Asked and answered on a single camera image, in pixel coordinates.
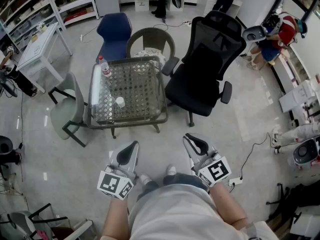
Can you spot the person's right white shoe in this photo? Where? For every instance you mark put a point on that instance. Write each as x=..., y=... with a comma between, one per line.
x=171, y=170

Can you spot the person's right forearm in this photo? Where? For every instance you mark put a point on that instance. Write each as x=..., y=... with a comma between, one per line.
x=225, y=201

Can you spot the white power strip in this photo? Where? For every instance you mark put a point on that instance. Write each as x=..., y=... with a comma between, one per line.
x=235, y=181

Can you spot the white shelving rack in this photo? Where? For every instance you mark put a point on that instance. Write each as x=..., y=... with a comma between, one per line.
x=30, y=6

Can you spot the person's white shoe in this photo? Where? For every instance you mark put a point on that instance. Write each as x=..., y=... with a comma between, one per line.
x=171, y=170
x=145, y=179

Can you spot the red-capped clear water bottle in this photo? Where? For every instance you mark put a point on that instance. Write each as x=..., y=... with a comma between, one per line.
x=105, y=67

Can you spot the person's left white shoe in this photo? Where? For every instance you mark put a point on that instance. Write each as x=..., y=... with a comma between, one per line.
x=145, y=179

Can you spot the black stool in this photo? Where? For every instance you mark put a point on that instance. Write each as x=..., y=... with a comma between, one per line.
x=6, y=151

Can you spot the white table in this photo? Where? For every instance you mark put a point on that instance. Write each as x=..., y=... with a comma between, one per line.
x=37, y=51

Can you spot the person's legs in blue jeans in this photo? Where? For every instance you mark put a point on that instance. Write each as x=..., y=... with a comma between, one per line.
x=185, y=179

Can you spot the white boxes on counter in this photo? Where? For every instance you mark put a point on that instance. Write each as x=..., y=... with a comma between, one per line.
x=298, y=96

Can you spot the grey chair with black frame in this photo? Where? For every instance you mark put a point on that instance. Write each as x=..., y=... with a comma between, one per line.
x=22, y=224
x=67, y=109

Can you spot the black mesh office chair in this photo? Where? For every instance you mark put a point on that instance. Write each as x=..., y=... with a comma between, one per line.
x=200, y=79

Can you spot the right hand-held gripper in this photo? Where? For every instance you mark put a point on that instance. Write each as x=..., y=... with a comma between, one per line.
x=216, y=171

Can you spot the wicker table with glass top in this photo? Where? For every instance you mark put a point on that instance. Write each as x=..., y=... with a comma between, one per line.
x=130, y=89

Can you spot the patterned seat cushion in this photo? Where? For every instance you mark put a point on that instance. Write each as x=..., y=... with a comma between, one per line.
x=152, y=54

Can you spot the brown wicker chair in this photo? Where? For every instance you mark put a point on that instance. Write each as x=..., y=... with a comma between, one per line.
x=150, y=37

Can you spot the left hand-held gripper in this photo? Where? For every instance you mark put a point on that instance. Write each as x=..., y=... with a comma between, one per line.
x=115, y=182

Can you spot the small potted flower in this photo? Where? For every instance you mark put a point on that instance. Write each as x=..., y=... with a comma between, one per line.
x=42, y=27

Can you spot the person's white shirt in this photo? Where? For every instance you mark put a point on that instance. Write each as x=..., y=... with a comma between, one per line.
x=180, y=214

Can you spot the blue chair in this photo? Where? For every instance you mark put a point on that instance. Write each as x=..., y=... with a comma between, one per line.
x=113, y=34

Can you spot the person's left forearm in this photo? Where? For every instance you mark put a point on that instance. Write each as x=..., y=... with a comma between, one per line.
x=116, y=216

